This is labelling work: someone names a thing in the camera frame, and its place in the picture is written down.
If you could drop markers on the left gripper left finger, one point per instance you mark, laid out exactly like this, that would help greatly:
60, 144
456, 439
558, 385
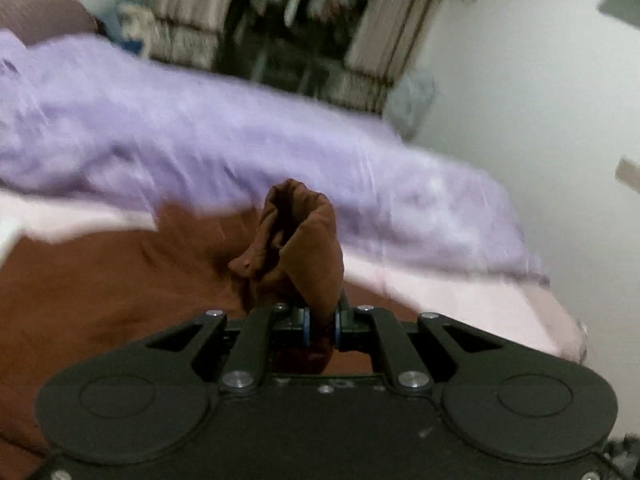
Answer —
290, 326

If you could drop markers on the left beige striped curtain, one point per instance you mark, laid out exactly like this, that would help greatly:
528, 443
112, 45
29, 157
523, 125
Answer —
187, 32

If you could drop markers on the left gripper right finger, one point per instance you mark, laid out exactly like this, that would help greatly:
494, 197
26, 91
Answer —
352, 325

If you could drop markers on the blue white plush pile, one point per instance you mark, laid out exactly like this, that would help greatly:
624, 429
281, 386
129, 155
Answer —
124, 23

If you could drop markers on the dark window with hanging clothes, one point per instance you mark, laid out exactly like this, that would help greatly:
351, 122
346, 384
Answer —
296, 46

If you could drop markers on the mauve quilted headboard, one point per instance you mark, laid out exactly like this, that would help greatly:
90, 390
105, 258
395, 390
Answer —
33, 21

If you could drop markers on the purple duvet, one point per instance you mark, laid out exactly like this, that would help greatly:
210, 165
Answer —
82, 118

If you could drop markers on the beige wall socket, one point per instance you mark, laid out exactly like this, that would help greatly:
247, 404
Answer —
628, 173

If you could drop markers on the right beige striped curtain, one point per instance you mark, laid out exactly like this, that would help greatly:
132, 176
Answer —
383, 47

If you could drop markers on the beige striped curtain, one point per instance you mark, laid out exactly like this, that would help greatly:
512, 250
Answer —
383, 47
187, 32

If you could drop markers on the pink bed sheet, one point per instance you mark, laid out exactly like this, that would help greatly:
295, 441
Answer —
526, 313

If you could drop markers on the brown padded jacket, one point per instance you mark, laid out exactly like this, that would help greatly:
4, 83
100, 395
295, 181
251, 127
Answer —
65, 302

